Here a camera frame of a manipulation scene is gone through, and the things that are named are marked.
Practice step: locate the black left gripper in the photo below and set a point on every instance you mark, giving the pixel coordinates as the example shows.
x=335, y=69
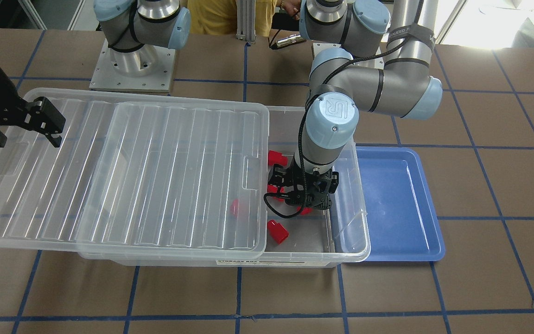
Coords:
x=277, y=176

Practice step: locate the clear plastic box lid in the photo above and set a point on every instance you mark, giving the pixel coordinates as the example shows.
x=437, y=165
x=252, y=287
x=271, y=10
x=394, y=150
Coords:
x=139, y=177

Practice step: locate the red block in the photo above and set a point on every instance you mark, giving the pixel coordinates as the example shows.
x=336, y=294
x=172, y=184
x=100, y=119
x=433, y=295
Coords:
x=240, y=208
x=277, y=231
x=274, y=189
x=304, y=211
x=277, y=158

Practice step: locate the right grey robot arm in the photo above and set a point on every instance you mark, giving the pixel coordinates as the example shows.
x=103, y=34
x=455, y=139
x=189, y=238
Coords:
x=132, y=28

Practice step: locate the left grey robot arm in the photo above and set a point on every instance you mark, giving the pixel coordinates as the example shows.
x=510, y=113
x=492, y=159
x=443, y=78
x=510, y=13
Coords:
x=403, y=38

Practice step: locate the clear plastic storage box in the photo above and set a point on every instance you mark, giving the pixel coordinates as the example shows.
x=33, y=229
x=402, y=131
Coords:
x=311, y=241

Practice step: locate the blue plastic tray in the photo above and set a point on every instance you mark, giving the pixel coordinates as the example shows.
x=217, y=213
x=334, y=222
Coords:
x=401, y=219

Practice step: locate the person in yellow shirt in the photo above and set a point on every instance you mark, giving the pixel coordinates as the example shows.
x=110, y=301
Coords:
x=219, y=17

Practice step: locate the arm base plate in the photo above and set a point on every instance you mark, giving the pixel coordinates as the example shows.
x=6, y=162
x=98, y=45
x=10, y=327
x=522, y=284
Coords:
x=332, y=59
x=147, y=70

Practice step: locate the aluminium frame post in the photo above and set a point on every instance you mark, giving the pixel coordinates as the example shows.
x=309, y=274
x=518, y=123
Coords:
x=246, y=21

